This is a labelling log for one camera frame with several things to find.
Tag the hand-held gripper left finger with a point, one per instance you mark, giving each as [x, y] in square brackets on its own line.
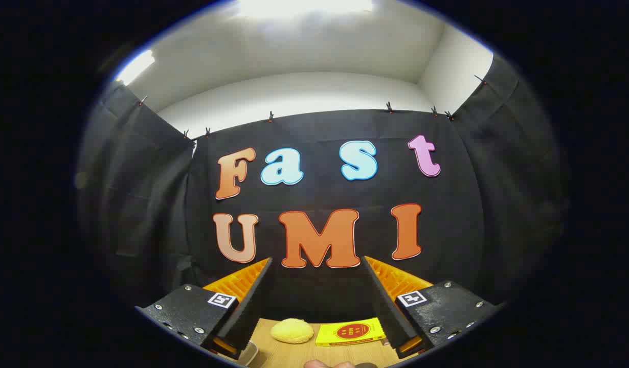
[250, 312]

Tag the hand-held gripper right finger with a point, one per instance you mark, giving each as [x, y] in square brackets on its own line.
[383, 306]

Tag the beige fabric storage box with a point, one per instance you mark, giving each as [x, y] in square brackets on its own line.
[250, 353]

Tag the yellow book with red circle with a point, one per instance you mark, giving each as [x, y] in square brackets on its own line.
[350, 332]

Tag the yellow bun plush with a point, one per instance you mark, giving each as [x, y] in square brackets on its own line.
[291, 331]

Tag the black backdrop cloth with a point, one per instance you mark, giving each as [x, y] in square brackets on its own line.
[319, 194]

